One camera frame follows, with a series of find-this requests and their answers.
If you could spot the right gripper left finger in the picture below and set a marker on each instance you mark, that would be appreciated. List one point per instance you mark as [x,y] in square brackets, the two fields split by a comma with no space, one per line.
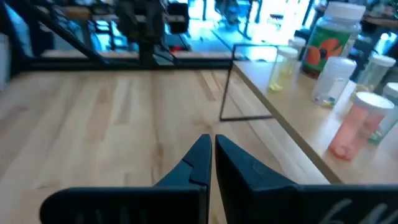
[140,205]

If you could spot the yellow pill vial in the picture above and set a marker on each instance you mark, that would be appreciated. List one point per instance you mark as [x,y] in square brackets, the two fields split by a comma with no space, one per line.
[281,71]

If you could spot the large gummy vitamin bottle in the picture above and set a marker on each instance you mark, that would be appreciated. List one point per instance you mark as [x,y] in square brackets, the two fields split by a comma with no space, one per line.
[329,40]

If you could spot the green tinted clear pill vial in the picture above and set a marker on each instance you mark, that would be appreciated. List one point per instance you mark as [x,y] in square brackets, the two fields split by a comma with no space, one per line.
[374,73]

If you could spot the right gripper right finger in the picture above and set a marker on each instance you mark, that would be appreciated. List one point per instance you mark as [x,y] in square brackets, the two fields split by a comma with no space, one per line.
[280,205]

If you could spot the black table rig frame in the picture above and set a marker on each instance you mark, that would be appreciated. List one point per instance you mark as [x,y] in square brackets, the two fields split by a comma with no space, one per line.
[93,64]

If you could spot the clear vial with pale pills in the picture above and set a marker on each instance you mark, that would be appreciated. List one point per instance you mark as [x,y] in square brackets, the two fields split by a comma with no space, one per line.
[298,43]

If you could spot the wooden shelf with black frame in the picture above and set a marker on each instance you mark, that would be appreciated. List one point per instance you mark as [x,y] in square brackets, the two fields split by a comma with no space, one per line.
[311,124]

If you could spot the white plastic pill bottle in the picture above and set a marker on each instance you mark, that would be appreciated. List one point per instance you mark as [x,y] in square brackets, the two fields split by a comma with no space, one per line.
[332,84]

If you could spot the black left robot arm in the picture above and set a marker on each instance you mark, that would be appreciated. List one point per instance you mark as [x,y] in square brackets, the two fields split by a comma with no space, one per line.
[143,28]

